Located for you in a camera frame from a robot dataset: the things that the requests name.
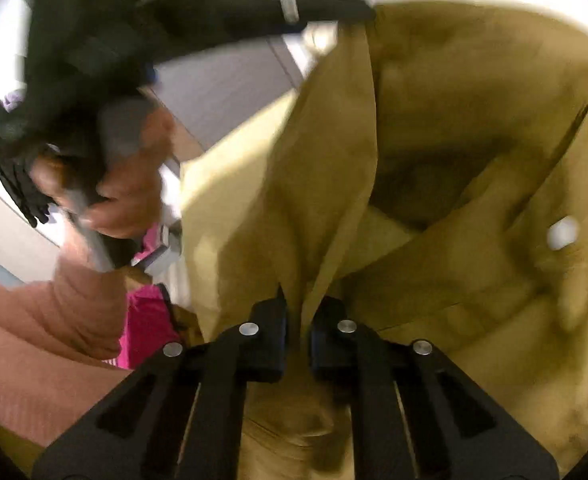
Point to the dark cloth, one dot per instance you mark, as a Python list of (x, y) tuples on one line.
[(16, 170)]

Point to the magenta cloth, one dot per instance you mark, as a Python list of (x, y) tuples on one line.
[(146, 325)]

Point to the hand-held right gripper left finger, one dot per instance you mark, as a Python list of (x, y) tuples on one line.
[(269, 342)]

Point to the person's left hand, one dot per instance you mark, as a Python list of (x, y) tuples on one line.
[(129, 200)]

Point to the purple cloth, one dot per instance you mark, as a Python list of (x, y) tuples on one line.
[(14, 100)]

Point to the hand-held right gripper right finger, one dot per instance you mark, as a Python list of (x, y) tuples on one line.
[(326, 345)]

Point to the grey door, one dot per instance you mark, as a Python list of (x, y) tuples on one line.
[(224, 90)]

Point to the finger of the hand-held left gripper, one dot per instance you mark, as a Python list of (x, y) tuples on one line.
[(254, 15)]

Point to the person's left forearm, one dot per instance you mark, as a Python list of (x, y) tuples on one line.
[(49, 350)]

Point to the olive green coat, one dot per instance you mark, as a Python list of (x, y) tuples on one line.
[(423, 160)]

